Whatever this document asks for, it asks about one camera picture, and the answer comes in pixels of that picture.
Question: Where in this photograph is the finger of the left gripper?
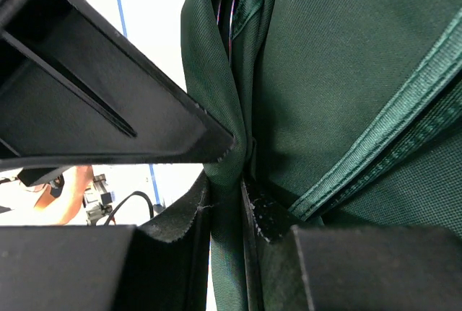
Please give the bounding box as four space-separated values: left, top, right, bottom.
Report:
1 0 235 169

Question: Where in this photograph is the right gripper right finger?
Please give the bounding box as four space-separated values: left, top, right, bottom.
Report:
241 178 461 310

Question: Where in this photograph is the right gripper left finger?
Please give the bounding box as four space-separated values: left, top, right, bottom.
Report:
1 174 210 310

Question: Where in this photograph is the dark green cloth napkin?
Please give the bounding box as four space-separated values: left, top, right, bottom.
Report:
181 0 461 310

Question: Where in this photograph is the person in beige shirt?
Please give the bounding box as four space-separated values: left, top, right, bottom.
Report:
32 165 94 226

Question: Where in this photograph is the black thin cable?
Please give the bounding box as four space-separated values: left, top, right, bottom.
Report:
104 190 155 226

